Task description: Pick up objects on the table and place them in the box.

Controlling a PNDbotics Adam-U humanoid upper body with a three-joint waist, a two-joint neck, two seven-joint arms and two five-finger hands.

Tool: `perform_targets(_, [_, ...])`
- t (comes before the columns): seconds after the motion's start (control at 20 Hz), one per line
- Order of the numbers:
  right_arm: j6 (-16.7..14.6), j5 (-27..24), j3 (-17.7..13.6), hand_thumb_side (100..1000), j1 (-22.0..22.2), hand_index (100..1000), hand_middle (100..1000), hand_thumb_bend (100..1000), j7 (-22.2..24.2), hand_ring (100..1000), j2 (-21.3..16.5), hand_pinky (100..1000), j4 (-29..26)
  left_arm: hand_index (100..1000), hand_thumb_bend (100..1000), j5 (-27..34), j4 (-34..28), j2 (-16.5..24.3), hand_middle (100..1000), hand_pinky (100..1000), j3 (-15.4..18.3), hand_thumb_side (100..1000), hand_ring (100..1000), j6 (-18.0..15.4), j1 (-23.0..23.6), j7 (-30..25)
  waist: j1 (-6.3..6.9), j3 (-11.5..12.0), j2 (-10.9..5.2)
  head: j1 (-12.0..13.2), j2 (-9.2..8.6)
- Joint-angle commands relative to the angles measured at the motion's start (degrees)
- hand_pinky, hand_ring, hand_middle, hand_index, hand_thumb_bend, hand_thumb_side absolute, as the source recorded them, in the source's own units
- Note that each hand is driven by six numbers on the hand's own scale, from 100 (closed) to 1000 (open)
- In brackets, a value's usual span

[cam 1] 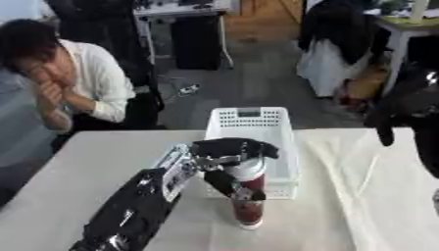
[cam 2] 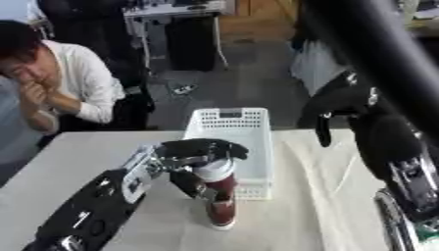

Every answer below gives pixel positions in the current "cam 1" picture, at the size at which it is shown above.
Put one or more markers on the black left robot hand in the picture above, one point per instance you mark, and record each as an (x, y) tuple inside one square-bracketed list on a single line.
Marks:
[(228, 147)]

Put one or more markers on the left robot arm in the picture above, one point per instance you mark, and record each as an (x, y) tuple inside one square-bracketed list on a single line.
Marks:
[(137, 206)]

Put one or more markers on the white plastic basket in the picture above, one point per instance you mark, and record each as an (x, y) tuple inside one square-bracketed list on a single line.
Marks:
[(251, 127)]

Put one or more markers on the white power strip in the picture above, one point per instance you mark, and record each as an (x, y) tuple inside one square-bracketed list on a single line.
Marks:
[(187, 89)]

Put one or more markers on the black computer case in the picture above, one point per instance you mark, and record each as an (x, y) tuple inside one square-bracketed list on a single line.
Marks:
[(197, 42)]

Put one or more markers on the white desk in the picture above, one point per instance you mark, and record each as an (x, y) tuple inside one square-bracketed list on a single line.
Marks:
[(183, 19)]

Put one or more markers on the orange bag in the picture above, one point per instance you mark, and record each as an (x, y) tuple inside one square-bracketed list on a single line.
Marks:
[(363, 88)]

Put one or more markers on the chair with black coat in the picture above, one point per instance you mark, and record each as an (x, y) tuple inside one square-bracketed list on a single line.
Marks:
[(337, 42)]

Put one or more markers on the black office chair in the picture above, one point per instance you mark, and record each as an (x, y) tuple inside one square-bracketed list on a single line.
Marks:
[(108, 39)]

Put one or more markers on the person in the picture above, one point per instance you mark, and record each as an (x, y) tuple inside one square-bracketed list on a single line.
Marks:
[(63, 81)]

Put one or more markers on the white side table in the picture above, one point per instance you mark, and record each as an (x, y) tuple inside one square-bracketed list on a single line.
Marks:
[(408, 36)]

